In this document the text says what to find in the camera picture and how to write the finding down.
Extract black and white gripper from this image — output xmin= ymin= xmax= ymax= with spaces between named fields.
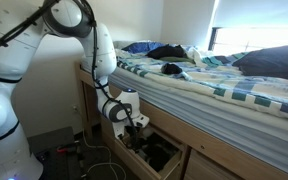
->
xmin=113 ymin=115 xmax=149 ymax=147

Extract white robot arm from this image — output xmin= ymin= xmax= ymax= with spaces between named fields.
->
xmin=0 ymin=0 xmax=149 ymax=180

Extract black clothes in drawer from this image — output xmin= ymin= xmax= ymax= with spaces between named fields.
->
xmin=130 ymin=133 xmax=178 ymax=171

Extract small black sock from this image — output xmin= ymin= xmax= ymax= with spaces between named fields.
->
xmin=161 ymin=63 xmax=182 ymax=75

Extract dark purple pillow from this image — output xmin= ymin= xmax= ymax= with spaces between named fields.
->
xmin=233 ymin=45 xmax=288 ymax=79

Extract light blue mattress sheet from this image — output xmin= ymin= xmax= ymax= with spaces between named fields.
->
xmin=81 ymin=59 xmax=288 ymax=179

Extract blue pillow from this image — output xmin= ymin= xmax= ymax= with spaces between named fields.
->
xmin=123 ymin=42 xmax=163 ymax=54

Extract striped blue white duvet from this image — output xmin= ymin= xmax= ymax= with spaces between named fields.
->
xmin=114 ymin=41 xmax=288 ymax=119

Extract dark purple clothing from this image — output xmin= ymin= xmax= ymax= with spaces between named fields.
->
xmin=147 ymin=45 xmax=186 ymax=59

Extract white cable on floor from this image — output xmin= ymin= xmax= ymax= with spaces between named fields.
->
xmin=72 ymin=105 xmax=128 ymax=180

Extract red black clamp left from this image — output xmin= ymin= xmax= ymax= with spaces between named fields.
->
xmin=56 ymin=143 xmax=79 ymax=153

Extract wooden bed frame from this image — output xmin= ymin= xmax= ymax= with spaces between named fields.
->
xmin=75 ymin=62 xmax=288 ymax=180

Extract window with white blind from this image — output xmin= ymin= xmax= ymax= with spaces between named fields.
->
xmin=208 ymin=0 xmax=288 ymax=54

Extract open wooden drawer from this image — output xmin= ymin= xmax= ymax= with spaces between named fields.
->
xmin=101 ymin=117 xmax=184 ymax=180

